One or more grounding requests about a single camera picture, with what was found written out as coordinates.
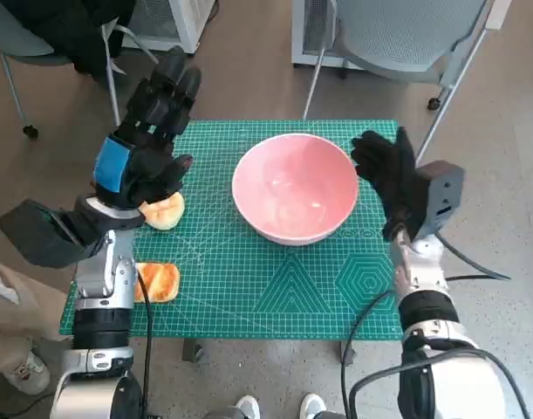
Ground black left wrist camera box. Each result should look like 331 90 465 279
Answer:
0 198 106 268

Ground grey mesh chair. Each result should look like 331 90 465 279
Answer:
301 0 516 165

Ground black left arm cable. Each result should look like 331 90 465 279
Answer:
137 265 156 419

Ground round toy bread bun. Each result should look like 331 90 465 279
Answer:
139 191 187 231

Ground white shoe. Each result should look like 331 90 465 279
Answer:
235 395 262 419
299 392 327 419

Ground pink bowl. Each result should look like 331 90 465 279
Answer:
230 133 359 247

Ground rectangular toy bread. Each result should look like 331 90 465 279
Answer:
133 261 181 304

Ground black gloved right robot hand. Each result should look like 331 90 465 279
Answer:
350 126 431 241

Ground black table leg bracket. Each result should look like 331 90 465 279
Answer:
181 339 205 363
338 340 357 366

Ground blue-grey seat chair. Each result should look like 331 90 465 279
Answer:
0 0 162 140

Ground grey right camera cable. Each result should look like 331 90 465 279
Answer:
435 233 511 281

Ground black looping right arm cable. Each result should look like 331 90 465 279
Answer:
348 347 531 419

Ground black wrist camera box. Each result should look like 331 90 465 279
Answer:
412 160 466 241
0 198 106 268

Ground green cutting mat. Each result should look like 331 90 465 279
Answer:
58 120 405 341

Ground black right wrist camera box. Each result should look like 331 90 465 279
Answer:
412 160 466 241

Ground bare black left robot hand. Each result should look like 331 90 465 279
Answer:
91 45 202 210

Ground white mesh cabinet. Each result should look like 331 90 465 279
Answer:
290 0 350 69
121 0 217 56

